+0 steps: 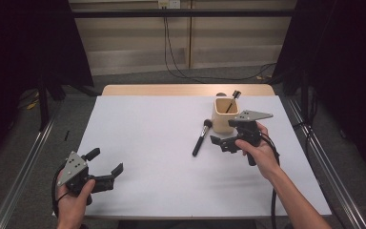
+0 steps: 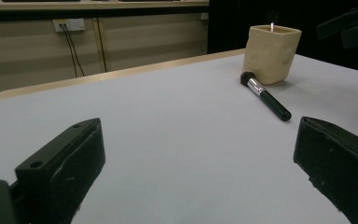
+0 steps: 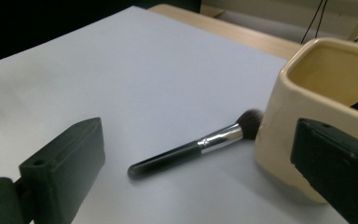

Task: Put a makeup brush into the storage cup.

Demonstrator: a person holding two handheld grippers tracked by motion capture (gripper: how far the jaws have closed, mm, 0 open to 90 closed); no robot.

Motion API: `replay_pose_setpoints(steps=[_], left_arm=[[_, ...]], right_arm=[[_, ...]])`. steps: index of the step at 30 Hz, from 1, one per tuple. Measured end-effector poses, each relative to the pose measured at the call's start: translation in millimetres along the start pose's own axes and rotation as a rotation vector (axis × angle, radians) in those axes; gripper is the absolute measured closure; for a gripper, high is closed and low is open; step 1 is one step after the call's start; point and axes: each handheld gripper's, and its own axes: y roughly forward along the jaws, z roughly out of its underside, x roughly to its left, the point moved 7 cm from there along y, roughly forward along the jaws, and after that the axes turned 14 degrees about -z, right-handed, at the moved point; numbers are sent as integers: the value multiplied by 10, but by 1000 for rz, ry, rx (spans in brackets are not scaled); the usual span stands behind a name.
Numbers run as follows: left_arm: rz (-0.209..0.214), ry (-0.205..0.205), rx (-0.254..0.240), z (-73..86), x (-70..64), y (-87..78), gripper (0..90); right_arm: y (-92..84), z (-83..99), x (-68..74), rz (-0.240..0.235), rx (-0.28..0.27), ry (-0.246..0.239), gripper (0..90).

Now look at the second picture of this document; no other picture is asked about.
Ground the wooden wall ledge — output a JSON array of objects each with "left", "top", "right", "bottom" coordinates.
[{"left": 0, "top": 0, "right": 211, "bottom": 21}]

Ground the wooden table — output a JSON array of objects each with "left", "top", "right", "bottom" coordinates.
[{"left": 0, "top": 48, "right": 246, "bottom": 102}]

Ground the thin black fan brush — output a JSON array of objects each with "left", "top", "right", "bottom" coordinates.
[{"left": 268, "top": 10, "right": 278, "bottom": 33}]

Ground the beige square ceramic holder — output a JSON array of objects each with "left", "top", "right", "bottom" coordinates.
[{"left": 241, "top": 24, "right": 303, "bottom": 86}]

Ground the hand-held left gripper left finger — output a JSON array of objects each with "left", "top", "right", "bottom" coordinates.
[{"left": 15, "top": 117, "right": 106, "bottom": 224}]

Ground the black power cable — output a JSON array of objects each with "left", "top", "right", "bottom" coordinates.
[
  {"left": 59, "top": 23, "right": 78, "bottom": 78},
  {"left": 63, "top": 23, "right": 86, "bottom": 77}
]

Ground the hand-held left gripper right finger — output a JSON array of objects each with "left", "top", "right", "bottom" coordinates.
[{"left": 293, "top": 116, "right": 358, "bottom": 224}]

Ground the large black makeup brush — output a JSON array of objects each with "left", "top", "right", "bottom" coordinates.
[{"left": 240, "top": 71, "right": 293, "bottom": 122}]

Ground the white table mat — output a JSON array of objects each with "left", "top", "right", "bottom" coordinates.
[{"left": 0, "top": 53, "right": 358, "bottom": 224}]

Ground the white wall socket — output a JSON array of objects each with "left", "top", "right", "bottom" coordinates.
[{"left": 52, "top": 18, "right": 87, "bottom": 33}]

